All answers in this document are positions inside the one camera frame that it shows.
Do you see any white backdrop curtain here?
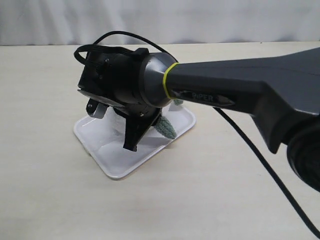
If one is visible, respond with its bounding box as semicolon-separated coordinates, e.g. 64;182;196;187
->
0;0;320;46

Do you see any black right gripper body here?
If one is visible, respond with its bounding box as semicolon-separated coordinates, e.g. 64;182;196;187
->
78;48;160;118

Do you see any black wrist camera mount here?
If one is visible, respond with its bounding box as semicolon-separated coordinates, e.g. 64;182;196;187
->
86;98;109;119

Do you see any white plastic tray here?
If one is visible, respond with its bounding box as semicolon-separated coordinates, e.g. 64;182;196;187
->
73;104;197;179

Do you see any white plush snowman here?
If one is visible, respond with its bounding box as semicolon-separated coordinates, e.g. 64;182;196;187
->
105;108;161;147

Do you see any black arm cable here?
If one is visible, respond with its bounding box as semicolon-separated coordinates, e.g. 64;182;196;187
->
73;31;320;238

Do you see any green knitted scarf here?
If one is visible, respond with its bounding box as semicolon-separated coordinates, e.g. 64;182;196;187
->
152;99;184;140

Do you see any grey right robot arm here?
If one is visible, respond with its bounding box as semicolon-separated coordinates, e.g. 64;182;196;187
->
74;44;320;190

